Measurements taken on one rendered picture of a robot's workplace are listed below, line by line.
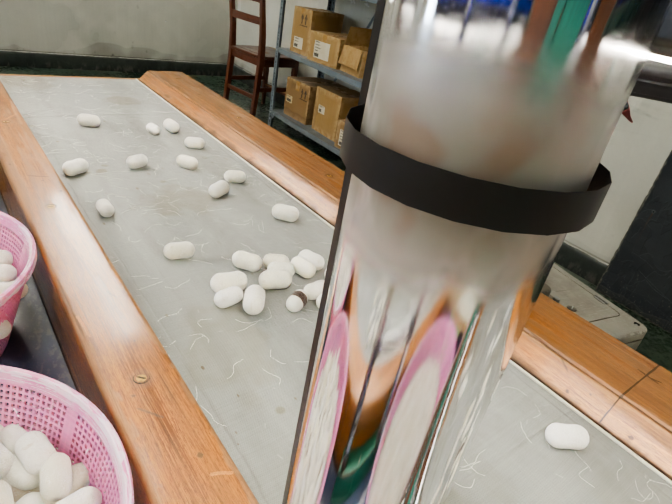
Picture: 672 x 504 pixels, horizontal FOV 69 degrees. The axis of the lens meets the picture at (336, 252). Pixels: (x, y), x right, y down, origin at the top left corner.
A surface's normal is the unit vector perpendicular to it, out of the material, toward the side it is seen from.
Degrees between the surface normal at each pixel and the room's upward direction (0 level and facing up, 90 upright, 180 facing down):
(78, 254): 0
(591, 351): 0
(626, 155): 90
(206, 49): 88
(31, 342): 0
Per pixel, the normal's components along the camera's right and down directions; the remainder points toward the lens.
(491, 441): 0.17, -0.86
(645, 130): -0.80, 0.17
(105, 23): 0.57, 0.49
